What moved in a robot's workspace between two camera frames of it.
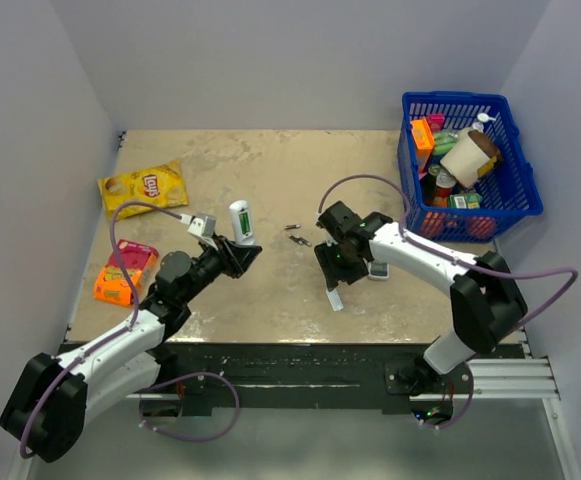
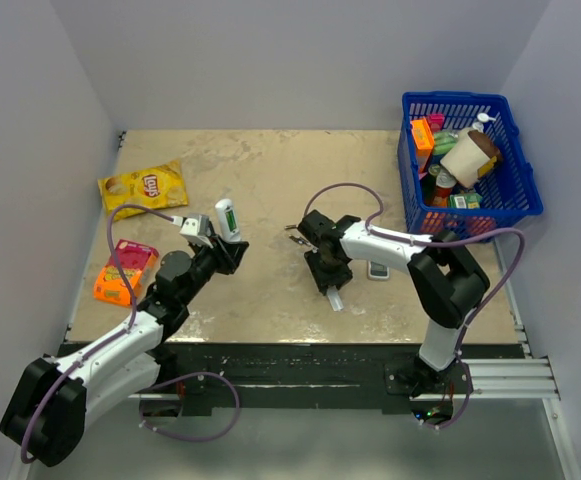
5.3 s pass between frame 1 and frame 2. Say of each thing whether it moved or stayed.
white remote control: moved
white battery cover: stayed
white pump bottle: stayed
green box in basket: stayed
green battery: moved
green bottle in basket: stayed
